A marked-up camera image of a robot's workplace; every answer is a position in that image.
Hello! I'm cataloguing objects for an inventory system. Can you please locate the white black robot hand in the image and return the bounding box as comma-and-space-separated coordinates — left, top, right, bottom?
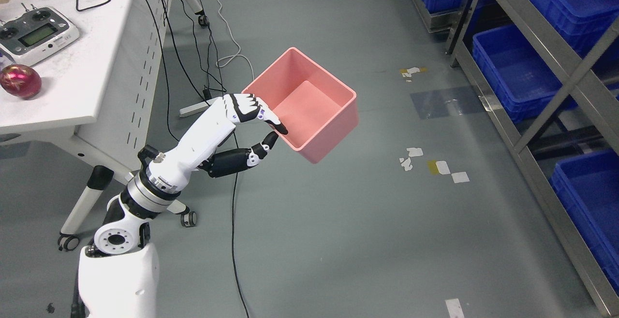
146, 94, 288, 193

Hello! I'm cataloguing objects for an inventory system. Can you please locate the steel shelf rack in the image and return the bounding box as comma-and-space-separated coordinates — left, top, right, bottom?
411, 0, 618, 318

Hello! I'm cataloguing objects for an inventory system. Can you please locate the white cable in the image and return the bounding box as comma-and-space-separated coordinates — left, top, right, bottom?
215, 0, 255, 82

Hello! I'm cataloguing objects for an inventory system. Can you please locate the grey remote controller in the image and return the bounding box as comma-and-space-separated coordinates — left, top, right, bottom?
0, 7, 80, 67

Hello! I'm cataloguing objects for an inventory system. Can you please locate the blue bin middle shelf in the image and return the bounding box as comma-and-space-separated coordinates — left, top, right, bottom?
472, 25, 562, 124

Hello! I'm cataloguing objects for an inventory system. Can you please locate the pink plastic storage box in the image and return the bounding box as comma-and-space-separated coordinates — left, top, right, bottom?
244, 47, 359, 164

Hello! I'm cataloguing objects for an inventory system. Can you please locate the blue bin bottom right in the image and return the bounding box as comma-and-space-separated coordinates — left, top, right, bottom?
549, 149, 619, 292

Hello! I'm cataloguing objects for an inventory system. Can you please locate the black cable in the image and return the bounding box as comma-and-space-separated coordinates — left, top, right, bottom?
34, 0, 252, 318

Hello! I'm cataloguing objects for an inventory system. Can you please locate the red ornament ball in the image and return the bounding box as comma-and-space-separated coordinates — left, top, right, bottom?
0, 64, 42, 99

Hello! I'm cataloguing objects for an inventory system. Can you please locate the blue bin upper right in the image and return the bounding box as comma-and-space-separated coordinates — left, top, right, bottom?
511, 0, 619, 58

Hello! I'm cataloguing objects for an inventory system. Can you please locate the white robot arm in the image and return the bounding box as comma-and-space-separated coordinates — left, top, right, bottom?
72, 145, 198, 318

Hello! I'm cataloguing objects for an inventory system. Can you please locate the white desk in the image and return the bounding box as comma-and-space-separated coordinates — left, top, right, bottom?
0, 0, 209, 252

